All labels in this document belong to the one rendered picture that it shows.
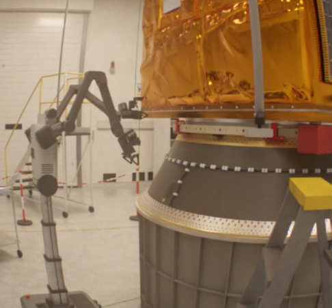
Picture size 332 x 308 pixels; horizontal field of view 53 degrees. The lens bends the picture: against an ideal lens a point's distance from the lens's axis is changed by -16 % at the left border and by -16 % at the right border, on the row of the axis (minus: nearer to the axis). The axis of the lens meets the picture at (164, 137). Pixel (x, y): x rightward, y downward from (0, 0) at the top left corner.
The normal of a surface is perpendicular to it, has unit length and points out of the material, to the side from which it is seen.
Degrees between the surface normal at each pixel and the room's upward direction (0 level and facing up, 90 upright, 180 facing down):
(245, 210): 62
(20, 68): 90
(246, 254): 90
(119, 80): 90
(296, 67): 92
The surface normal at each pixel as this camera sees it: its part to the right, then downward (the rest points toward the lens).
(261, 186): -0.38, -0.44
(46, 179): 0.52, 0.04
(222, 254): -0.58, 0.03
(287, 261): -0.18, -0.01
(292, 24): -0.82, -0.09
